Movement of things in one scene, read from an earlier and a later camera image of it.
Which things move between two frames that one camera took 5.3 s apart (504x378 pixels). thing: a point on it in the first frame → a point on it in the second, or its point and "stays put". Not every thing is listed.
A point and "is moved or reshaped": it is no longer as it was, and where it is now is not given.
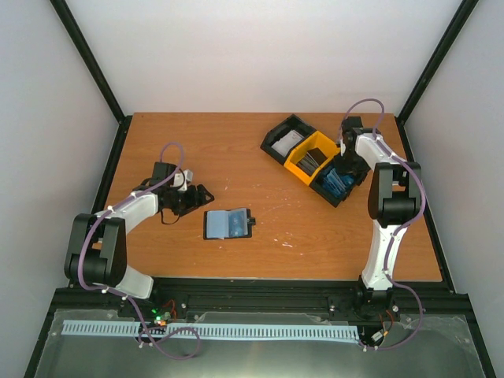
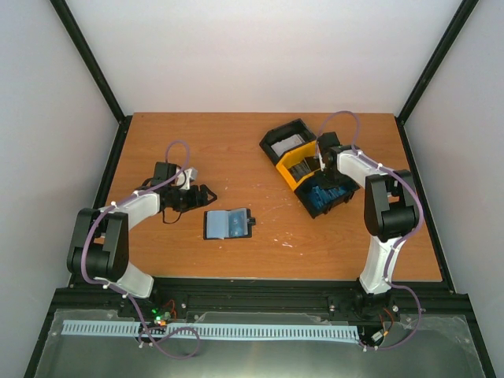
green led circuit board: x=160 y=316 stays put
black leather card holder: x=227 y=224 stays put
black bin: x=334 y=186 is moved or reshaped
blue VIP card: x=238 y=223 stays put
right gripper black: x=360 y=169 → x=341 y=183
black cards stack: x=310 y=162 is moved or reshaped
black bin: x=279 y=141 is moved or reshaped
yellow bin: x=316 y=139 is moved or reshaped
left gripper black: x=193 y=199 stays put
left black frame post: x=97 y=76 stays put
